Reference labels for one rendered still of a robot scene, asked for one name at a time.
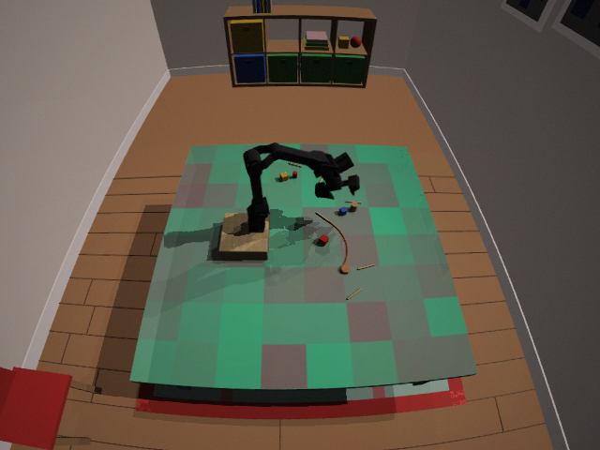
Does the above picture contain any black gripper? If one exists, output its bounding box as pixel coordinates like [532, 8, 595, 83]
[315, 175, 360, 200]

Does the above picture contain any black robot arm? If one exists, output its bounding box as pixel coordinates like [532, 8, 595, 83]
[243, 142, 354, 233]

